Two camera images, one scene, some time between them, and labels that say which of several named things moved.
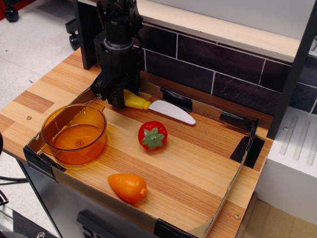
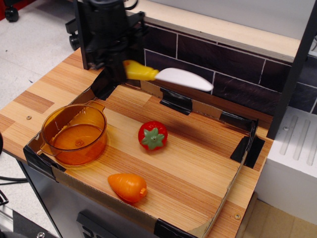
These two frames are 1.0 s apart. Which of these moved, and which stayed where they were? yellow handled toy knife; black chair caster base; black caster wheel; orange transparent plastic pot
Moved: yellow handled toy knife
Stayed: black caster wheel; orange transparent plastic pot; black chair caster base
